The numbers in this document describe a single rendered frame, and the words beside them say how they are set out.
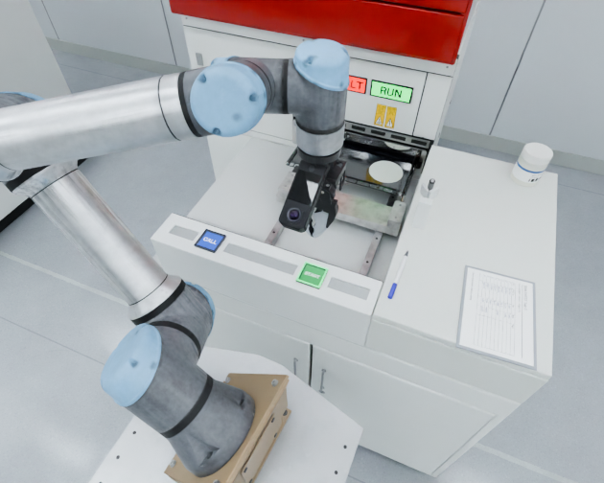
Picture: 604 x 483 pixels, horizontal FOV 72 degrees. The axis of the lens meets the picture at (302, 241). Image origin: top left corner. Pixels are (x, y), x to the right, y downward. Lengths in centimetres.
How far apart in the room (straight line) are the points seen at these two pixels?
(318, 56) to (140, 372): 51
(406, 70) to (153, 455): 108
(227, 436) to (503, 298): 62
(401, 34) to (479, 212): 47
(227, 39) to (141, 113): 91
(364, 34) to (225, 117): 74
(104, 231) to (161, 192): 190
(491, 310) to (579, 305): 148
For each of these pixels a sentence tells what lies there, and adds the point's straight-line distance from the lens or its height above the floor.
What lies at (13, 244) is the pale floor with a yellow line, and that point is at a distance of 271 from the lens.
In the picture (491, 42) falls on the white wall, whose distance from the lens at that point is 278.
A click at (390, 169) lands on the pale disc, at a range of 130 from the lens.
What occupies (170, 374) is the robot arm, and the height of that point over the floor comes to 110.
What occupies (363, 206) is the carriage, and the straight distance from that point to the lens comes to 119.
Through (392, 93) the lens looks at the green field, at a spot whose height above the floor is 110.
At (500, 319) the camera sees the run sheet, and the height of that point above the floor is 97.
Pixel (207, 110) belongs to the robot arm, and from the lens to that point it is 47.
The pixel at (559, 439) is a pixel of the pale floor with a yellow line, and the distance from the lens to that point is 203.
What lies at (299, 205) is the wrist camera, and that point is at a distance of 66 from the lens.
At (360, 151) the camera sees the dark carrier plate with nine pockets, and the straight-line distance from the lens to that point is 135.
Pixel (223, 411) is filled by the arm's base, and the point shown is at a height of 103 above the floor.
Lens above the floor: 172
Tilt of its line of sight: 50 degrees down
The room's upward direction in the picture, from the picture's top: straight up
